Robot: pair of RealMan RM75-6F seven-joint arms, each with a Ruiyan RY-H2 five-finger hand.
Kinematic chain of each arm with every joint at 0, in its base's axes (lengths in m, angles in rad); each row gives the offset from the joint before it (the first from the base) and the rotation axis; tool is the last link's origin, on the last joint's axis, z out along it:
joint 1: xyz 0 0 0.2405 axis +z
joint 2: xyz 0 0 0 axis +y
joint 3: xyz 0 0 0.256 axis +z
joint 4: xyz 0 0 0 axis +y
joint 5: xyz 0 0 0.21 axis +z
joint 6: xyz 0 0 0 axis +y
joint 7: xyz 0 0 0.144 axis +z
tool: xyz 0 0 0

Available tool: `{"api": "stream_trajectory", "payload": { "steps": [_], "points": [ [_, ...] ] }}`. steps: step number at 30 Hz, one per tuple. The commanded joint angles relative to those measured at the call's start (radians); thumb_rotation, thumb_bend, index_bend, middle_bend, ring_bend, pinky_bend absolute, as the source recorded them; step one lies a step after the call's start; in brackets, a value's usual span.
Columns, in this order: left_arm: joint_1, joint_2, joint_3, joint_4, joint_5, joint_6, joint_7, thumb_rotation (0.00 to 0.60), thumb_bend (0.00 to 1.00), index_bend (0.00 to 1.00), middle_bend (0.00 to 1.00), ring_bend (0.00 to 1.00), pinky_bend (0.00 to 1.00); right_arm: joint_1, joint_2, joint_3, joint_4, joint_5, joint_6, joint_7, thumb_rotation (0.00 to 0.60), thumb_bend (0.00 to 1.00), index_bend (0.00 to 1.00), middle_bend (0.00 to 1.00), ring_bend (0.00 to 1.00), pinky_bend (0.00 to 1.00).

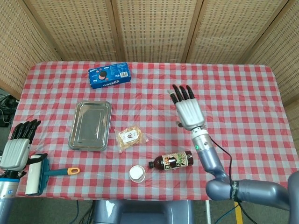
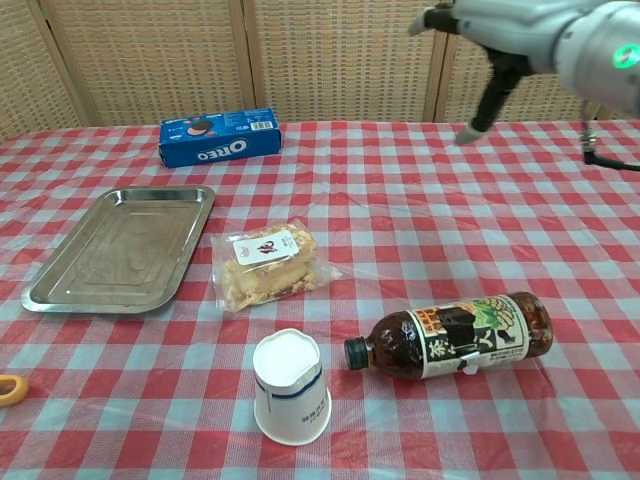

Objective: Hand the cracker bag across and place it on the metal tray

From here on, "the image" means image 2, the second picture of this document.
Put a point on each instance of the brown tea bottle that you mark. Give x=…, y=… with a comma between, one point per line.
x=450, y=335

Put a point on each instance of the white paper cup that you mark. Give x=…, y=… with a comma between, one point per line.
x=290, y=390

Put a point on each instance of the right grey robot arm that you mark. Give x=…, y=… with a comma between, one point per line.
x=607, y=55

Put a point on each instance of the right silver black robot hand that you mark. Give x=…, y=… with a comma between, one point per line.
x=505, y=30

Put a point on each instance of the red white checkered tablecloth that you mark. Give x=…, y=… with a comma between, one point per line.
x=400, y=225

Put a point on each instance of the blue Oreo cookie box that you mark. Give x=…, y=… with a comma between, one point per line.
x=220, y=142

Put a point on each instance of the teal lint roller orange tip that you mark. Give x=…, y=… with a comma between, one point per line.
x=15, y=397

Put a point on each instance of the silver metal tray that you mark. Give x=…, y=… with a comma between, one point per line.
x=120, y=250

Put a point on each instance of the bamboo folding screen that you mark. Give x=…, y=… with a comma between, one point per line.
x=325, y=60

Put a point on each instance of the clear snack bag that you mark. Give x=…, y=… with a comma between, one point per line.
x=270, y=270

